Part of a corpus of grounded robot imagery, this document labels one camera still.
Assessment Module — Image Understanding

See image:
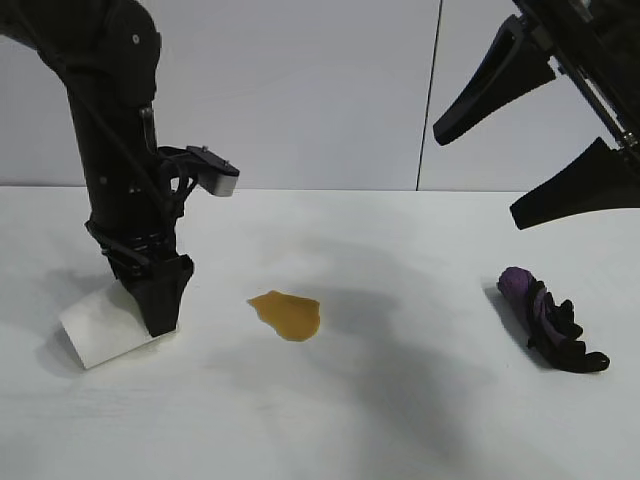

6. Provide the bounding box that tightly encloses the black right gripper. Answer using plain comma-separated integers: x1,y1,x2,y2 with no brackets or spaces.
432,0,640,231

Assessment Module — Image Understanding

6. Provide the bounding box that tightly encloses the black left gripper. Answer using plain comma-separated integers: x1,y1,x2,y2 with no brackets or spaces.
83,217,195,337

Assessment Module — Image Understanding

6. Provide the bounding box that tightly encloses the white paper cup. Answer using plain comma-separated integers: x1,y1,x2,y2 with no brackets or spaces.
58,287,180,371

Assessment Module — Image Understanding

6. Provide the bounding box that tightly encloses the purple and black cloth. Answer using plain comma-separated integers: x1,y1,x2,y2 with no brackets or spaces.
496,266,611,374

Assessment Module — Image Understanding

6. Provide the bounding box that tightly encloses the brown liquid spill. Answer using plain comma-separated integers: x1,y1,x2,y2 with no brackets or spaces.
246,289,321,344

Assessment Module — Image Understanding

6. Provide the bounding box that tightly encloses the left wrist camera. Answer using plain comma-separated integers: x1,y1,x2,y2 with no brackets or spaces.
185,144,241,197

